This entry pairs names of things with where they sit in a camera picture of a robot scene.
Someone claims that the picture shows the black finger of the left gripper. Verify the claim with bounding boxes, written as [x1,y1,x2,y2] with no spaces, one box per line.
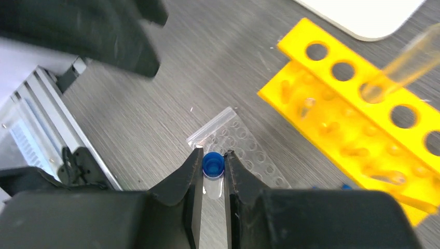
[1,1,168,78]

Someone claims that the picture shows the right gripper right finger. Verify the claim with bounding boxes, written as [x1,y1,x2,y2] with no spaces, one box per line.
[224,150,422,248]

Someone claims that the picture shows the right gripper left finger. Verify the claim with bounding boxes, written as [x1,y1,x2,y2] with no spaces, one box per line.
[1,148,203,248]

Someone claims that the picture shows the clear glass test tube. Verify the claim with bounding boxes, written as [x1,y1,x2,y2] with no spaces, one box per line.
[360,23,439,103]

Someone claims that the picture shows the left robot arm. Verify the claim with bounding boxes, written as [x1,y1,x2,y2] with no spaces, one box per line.
[1,1,168,196]

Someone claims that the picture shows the clear well plate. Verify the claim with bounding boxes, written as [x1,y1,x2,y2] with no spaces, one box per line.
[186,107,291,189]

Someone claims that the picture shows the yellow test tube rack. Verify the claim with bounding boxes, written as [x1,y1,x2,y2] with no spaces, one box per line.
[258,18,439,226]

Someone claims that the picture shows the white flat tray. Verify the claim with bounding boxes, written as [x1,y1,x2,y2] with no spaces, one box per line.
[295,0,425,42]

